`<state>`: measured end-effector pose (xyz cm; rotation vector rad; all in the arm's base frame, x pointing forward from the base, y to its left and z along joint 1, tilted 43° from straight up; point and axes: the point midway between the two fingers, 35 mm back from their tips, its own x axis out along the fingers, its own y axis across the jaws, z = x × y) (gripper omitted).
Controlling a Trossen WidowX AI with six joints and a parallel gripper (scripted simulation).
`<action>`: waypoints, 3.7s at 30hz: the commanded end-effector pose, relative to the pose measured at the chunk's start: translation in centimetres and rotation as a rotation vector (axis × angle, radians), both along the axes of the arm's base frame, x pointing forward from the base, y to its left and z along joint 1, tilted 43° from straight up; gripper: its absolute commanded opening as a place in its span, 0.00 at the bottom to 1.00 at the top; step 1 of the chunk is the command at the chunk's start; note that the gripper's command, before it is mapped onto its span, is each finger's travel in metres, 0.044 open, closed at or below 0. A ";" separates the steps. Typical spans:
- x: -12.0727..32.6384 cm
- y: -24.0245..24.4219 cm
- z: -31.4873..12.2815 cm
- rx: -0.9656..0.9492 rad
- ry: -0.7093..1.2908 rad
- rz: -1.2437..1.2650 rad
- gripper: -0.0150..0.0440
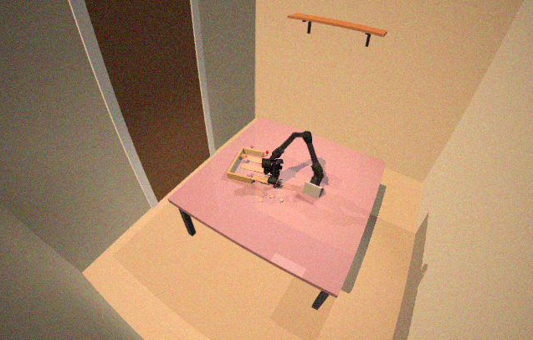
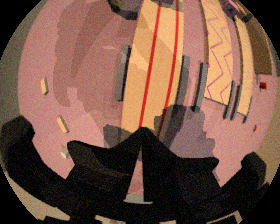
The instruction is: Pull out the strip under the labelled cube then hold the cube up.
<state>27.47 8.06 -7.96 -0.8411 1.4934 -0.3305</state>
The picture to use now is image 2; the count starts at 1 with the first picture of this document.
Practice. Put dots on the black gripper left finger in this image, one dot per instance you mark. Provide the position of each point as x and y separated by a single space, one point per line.
119 161

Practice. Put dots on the red cylinder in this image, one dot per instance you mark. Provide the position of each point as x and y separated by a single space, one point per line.
263 85

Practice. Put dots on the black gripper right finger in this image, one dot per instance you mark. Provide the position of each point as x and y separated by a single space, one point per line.
160 165

